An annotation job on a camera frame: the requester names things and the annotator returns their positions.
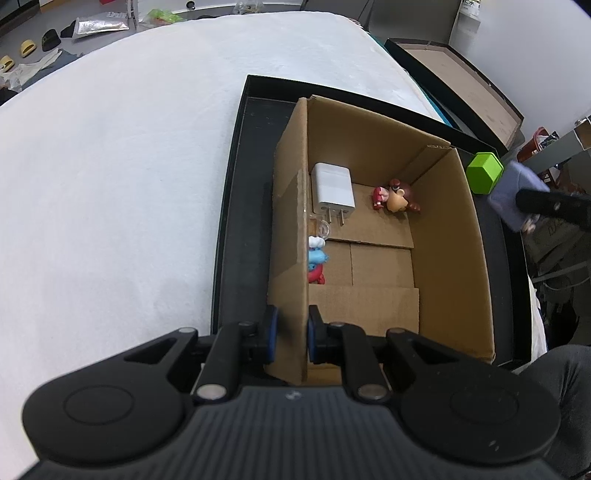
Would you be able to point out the white bag with yellow top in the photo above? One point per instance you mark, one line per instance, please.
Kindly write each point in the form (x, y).
(468, 14)

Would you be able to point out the silver foil bag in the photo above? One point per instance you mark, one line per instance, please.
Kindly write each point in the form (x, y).
(99, 25)

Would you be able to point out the black frame with cardboard back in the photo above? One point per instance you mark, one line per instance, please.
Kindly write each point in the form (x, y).
(461, 83)

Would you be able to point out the brown cardboard box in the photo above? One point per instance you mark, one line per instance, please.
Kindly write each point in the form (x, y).
(369, 263)

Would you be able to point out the brown monkey figurine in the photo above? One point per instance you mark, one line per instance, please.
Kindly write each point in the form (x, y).
(401, 198)

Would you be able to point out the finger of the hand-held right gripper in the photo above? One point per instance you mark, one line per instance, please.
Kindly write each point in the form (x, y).
(554, 203)

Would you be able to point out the grey upholstered panel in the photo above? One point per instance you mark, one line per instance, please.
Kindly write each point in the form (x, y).
(406, 18)

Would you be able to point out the green hexagonal box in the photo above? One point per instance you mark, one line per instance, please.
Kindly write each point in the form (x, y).
(482, 173)

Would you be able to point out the black tray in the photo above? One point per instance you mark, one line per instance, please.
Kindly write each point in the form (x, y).
(235, 230)

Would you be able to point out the blue and red figurine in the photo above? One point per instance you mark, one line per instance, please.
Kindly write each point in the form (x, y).
(317, 263)

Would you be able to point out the clear glass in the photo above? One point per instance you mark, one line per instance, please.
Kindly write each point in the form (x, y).
(249, 5)

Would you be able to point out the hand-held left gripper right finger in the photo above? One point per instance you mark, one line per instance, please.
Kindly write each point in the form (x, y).
(313, 337)

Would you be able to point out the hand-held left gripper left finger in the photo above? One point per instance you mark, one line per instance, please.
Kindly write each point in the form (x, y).
(272, 332)

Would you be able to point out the yellow slipper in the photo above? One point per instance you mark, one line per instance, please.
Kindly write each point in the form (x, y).
(6, 63)
(27, 47)

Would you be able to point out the grey desk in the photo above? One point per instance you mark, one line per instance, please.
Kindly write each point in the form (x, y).
(581, 136)

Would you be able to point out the green crumpled bag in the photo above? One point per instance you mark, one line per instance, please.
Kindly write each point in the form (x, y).
(165, 16)

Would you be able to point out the white charger plug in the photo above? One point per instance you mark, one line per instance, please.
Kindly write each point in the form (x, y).
(332, 187)

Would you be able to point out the black slipper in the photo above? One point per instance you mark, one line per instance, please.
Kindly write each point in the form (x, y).
(51, 39)

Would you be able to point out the purple cube toy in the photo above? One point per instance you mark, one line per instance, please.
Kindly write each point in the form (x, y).
(508, 194)

